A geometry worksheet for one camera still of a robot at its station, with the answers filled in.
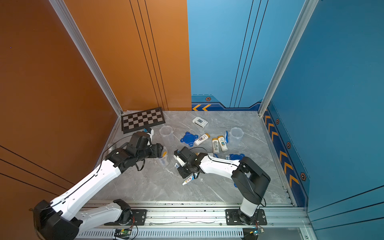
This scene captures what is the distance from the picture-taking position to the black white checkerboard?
3.61ft

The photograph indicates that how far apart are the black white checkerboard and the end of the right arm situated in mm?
424

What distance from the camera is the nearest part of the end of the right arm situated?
2.06 ft
